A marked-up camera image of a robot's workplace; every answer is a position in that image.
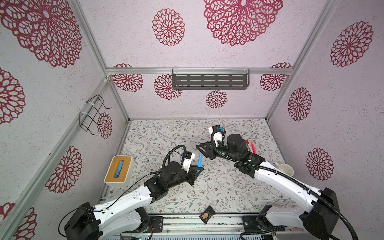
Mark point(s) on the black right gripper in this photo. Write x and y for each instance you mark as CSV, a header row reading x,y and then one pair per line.
x,y
210,152

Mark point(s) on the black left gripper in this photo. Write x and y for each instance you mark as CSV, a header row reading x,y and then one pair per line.
x,y
193,170

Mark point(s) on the blue highlighter pen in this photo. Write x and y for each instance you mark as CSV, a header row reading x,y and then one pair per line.
x,y
200,160

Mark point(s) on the pink highlighter pen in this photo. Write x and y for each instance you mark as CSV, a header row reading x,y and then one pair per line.
x,y
253,148

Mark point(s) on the white red marker pen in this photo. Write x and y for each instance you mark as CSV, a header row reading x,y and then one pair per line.
x,y
249,146

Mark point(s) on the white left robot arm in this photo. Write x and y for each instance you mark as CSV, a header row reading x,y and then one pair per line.
x,y
128,212

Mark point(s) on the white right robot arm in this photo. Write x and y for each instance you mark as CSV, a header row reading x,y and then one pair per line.
x,y
317,211

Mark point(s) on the black snack packet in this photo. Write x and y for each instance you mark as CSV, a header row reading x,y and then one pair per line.
x,y
207,214

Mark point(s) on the white wooden tissue box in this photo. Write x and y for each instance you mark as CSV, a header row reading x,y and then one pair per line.
x,y
120,171

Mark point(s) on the white ceramic mug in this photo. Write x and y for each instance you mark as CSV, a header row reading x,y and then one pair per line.
x,y
286,169

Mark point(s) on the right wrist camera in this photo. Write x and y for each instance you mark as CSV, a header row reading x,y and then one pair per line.
x,y
218,133

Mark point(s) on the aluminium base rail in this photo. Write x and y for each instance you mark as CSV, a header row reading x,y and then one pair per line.
x,y
179,224

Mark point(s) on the dark metal wall shelf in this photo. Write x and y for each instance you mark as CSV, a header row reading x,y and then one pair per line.
x,y
197,81

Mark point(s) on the black wire wall rack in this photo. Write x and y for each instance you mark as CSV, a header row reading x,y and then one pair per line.
x,y
96,121

